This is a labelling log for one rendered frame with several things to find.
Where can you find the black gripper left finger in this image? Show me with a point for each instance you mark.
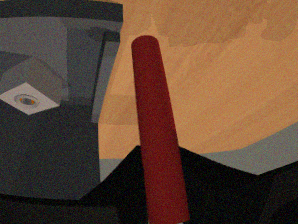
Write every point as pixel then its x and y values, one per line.
pixel 119 199

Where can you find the dark red peg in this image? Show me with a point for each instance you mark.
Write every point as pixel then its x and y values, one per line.
pixel 161 157

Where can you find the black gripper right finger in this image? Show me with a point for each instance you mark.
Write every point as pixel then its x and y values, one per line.
pixel 218 194

